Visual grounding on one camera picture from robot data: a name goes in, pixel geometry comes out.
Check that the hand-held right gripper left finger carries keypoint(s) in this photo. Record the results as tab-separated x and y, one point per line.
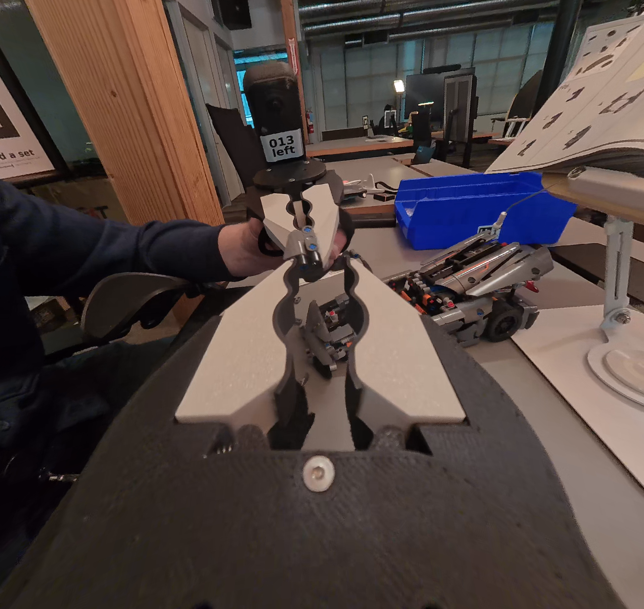
231	367

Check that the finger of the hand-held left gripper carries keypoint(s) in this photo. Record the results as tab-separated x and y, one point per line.
276	216
327	216

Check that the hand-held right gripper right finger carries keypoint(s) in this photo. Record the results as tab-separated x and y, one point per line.
402	367

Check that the small grey lego subassembly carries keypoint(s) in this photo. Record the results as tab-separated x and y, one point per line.
302	252

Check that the grey lego car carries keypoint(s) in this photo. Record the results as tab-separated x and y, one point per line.
478	287

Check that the person's left forearm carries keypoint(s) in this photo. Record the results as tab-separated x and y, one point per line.
126	247

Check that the person's left hand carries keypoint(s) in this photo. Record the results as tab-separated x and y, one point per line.
241	247

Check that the red fire extinguisher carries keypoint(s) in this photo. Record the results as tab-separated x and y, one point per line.
310	121

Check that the black high-back chair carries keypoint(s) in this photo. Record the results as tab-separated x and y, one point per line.
231	151

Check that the wooden background desk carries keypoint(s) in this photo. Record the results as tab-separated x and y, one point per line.
357	145

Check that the open laptop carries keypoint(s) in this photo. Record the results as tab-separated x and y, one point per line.
422	155

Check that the bright floor lamp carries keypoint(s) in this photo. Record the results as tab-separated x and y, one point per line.
399	86

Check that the blue plastic bin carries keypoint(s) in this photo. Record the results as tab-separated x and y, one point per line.
478	206

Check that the black flat screen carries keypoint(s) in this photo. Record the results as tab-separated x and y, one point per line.
425	96

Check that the thick wooden pillar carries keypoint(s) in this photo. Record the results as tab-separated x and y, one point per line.
115	91

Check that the tall black cabinet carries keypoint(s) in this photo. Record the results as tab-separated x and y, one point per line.
460	116

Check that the person's body in dark clothing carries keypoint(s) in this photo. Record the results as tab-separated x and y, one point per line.
50	418

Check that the wooden back chair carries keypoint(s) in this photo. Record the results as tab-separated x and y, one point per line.
523	101

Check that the white book stand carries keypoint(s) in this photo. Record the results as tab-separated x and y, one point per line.
614	267

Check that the framed marker sign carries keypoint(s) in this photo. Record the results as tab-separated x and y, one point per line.
20	131

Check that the instruction booklet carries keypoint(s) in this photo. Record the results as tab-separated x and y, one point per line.
578	116

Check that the black vertical pole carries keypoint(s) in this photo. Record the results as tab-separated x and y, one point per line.
571	40

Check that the thin wooden post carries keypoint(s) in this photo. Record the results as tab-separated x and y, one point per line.
292	40

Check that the black wall speaker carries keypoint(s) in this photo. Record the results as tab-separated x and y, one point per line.
234	8

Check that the silver ventilation duct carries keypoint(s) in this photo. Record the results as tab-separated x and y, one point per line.
427	10

